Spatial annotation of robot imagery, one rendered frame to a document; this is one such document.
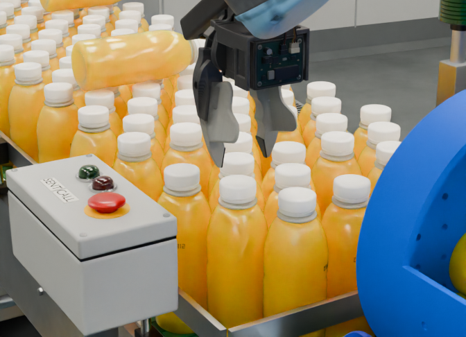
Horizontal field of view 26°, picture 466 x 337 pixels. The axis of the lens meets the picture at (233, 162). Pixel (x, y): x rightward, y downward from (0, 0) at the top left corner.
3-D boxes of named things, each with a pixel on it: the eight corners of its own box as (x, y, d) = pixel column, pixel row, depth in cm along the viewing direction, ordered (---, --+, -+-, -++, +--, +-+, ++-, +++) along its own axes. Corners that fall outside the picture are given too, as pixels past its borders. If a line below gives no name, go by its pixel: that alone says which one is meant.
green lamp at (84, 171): (83, 182, 102) (82, 171, 102) (75, 175, 104) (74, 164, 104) (103, 178, 103) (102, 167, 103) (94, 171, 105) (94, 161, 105)
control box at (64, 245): (84, 338, 93) (78, 237, 90) (12, 255, 109) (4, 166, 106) (179, 310, 98) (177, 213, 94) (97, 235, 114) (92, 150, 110)
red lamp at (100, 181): (97, 194, 100) (96, 183, 99) (88, 186, 101) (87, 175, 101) (117, 189, 101) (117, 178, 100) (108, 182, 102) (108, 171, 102)
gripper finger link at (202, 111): (192, 120, 100) (209, 32, 98) (185, 116, 101) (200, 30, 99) (232, 122, 102) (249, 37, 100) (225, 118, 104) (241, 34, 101)
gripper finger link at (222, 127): (218, 181, 98) (235, 89, 96) (188, 162, 103) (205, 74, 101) (244, 182, 100) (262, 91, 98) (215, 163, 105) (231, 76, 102)
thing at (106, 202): (97, 220, 94) (96, 208, 93) (82, 206, 97) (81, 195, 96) (132, 211, 96) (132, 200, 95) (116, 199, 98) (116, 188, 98)
